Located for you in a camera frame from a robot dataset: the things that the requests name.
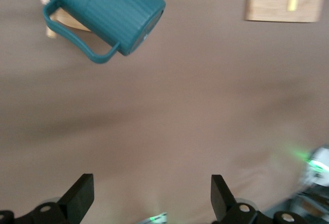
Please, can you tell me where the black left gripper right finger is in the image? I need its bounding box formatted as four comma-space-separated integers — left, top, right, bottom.
211, 174, 308, 224

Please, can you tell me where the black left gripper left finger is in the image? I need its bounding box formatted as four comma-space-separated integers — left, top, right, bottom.
0, 174, 95, 224

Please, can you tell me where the teal ribbed cup with handle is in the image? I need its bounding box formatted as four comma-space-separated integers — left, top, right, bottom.
42, 0, 167, 65

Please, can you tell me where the wooden cup rack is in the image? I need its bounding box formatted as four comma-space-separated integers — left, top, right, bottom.
35, 0, 94, 39

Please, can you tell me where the brown table cover sheet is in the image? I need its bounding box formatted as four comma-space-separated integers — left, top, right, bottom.
0, 0, 329, 224

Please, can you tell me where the wooden cutting board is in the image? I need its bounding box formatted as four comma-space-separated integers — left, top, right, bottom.
243, 0, 324, 24

